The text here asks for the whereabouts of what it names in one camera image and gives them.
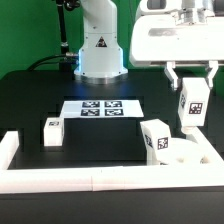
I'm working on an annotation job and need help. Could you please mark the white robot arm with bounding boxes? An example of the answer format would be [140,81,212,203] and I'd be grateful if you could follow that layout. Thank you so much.
[74,0,224,89]

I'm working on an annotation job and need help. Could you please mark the white U-shaped fence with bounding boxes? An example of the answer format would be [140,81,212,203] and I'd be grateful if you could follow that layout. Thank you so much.
[0,131,224,194]

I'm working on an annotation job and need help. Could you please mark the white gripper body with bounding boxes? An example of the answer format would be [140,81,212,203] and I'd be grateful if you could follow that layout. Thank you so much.
[129,15,224,67]

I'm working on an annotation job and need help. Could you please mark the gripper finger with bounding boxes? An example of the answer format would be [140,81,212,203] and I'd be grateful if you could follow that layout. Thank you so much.
[164,62,181,91]
[206,61,219,89]

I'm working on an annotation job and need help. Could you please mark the black cable bundle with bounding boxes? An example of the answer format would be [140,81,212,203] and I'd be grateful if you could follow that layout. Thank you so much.
[25,51,79,72]

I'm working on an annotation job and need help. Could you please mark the white marker sheet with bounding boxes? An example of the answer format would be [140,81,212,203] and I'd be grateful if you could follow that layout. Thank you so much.
[60,100,144,118]

